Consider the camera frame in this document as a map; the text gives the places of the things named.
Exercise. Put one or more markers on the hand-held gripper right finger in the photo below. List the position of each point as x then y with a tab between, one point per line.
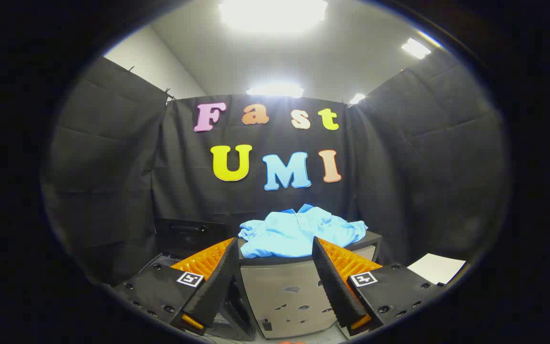
334	286

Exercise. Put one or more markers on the ceiling light panel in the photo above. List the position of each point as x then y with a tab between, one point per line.
272	12
416	48
357	98
275	90

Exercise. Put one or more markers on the light blue polo shirt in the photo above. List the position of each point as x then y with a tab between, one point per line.
294	234

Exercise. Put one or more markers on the white paper sheet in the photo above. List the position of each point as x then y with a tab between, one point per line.
437	267

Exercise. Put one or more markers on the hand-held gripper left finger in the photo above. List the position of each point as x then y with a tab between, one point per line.
217	282

